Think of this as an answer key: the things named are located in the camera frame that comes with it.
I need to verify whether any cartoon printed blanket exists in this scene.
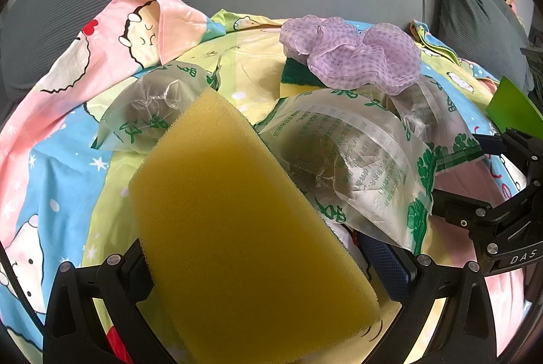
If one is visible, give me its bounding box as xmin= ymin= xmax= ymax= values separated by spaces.
xmin=0 ymin=0 xmax=543 ymax=364

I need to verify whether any plain yellow sponge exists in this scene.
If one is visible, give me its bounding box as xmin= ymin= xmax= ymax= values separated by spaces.
xmin=127 ymin=87 xmax=381 ymax=364

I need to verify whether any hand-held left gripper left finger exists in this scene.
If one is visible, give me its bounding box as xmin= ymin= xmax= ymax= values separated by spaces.
xmin=42 ymin=239 xmax=179 ymax=364

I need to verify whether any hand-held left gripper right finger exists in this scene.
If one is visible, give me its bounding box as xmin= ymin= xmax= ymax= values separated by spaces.
xmin=358 ymin=232 xmax=512 ymax=364

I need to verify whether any green box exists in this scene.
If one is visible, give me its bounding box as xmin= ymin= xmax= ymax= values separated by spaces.
xmin=486 ymin=76 xmax=543 ymax=133

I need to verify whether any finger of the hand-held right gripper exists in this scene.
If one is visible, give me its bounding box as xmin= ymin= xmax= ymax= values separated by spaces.
xmin=474 ymin=127 xmax=533 ymax=187
xmin=432 ymin=177 xmax=543 ymax=238

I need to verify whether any green and yellow scrub sponge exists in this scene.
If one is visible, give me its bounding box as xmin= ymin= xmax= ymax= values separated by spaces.
xmin=279 ymin=56 xmax=327 ymax=98

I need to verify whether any clear plastic bag green print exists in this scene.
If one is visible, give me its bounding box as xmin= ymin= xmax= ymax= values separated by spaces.
xmin=388 ymin=77 xmax=485 ymax=171
xmin=92 ymin=60 xmax=223 ymax=154
xmin=255 ymin=88 xmax=437 ymax=254

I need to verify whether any purple mesh cloth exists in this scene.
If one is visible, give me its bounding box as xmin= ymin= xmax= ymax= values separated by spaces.
xmin=279 ymin=16 xmax=422 ymax=96

